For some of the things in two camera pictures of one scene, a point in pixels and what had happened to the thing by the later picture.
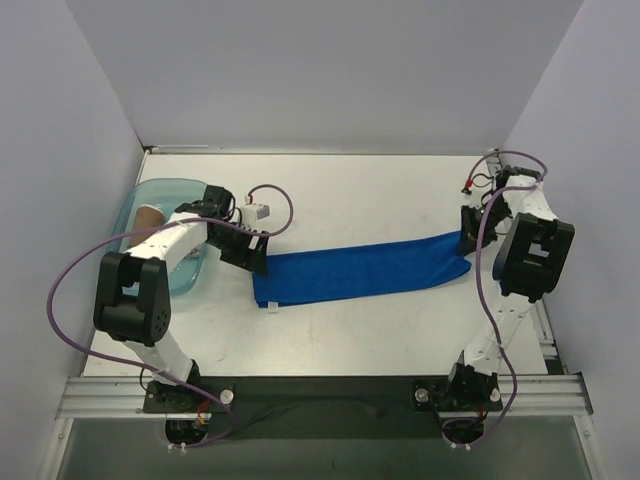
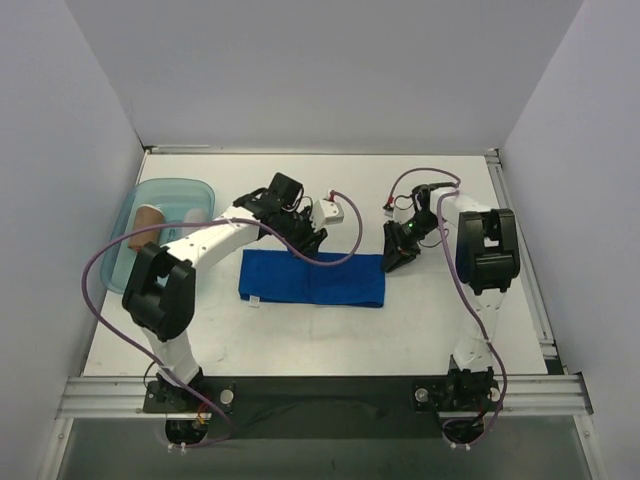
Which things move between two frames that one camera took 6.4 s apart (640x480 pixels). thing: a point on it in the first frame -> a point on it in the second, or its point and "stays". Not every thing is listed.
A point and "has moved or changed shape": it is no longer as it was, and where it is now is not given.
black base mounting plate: (327, 407) stays
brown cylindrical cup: (146, 216) stays
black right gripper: (473, 228) -> (397, 245)
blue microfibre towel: (297, 277) has moved or changed shape
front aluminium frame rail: (123, 398) stays
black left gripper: (245, 248) -> (307, 238)
